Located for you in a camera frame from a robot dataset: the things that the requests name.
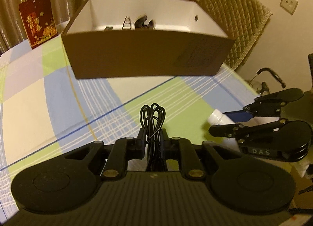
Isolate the single wall socket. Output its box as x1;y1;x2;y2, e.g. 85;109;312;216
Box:
280;0;298;15

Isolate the brown cardboard box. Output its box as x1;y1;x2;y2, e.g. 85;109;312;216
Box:
61;0;235;79

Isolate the dark green ointment tube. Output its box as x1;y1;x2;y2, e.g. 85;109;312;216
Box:
104;26;113;31

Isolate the red gift bag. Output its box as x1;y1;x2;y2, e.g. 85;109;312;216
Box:
19;0;58;49

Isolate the black cable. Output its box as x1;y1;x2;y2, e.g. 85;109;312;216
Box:
139;102;167;172

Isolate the metal hair clip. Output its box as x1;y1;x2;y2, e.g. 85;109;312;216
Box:
121;16;132;30

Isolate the checked tablecloth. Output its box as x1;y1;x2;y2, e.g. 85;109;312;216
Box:
0;19;260;219

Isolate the dark brown scrunchie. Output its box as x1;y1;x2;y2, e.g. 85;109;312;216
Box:
134;15;156;30

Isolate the glass kettle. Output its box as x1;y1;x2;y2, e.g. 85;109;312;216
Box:
246;67;286;96

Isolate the quilted beige chair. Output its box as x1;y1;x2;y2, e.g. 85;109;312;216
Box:
198;0;272;70

